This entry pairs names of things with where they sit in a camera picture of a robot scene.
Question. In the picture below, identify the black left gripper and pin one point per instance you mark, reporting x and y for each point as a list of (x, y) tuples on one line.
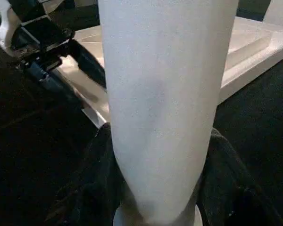
[(42, 40)]

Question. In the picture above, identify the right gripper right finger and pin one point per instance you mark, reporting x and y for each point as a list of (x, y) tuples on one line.
[(235, 193)]

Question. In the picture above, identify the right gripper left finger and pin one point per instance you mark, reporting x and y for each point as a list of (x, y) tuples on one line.
[(92, 183)]

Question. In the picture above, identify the white plastic table leg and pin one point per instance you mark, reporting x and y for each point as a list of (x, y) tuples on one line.
[(167, 94), (277, 11)]

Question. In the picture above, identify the white plastic table top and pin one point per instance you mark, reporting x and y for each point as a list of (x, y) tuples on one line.
[(250, 54)]

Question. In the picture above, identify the black mat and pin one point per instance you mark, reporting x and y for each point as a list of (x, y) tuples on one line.
[(37, 153)]

